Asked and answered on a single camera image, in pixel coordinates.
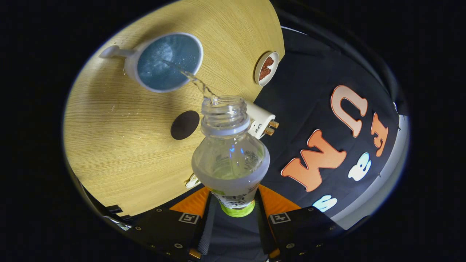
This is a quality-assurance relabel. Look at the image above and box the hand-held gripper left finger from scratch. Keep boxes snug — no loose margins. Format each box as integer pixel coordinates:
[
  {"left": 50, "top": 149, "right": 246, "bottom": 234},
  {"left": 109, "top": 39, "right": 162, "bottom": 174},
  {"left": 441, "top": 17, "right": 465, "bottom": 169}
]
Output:
[{"left": 126, "top": 186, "right": 215, "bottom": 261}]

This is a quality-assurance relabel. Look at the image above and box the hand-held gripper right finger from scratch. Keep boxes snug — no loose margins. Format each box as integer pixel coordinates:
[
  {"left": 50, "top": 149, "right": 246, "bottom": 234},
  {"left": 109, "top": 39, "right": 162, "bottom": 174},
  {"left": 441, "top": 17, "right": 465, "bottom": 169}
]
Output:
[{"left": 255, "top": 184, "right": 344, "bottom": 261}]

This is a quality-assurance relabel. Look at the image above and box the clear plastic juice bottle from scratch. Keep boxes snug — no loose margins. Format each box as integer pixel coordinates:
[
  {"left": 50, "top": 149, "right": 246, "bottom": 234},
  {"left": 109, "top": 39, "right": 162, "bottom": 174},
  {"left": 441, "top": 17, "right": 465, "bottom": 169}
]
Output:
[{"left": 191, "top": 95, "right": 270, "bottom": 218}]

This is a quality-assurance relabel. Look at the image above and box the white cup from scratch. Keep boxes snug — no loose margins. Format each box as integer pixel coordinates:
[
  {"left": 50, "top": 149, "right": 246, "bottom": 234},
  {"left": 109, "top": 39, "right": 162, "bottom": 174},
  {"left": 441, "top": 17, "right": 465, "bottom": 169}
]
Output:
[{"left": 99, "top": 32, "right": 204, "bottom": 94}]

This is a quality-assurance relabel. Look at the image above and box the white toaster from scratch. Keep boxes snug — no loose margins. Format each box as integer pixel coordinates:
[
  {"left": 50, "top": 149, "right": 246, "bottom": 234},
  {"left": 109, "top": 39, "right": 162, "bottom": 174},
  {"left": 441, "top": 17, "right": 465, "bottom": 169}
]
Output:
[{"left": 245, "top": 101, "right": 276, "bottom": 139}]

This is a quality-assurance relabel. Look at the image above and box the wooden table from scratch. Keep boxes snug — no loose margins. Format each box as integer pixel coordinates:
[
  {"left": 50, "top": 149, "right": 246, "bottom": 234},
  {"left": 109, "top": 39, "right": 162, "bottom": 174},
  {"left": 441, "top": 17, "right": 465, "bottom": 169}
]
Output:
[{"left": 63, "top": 0, "right": 285, "bottom": 217}]

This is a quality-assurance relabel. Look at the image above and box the white oval plate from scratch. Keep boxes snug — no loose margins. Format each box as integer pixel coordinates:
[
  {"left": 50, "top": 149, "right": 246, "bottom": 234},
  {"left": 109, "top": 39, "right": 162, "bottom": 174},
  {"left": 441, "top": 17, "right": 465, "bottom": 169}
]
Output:
[{"left": 254, "top": 51, "right": 280, "bottom": 87}]

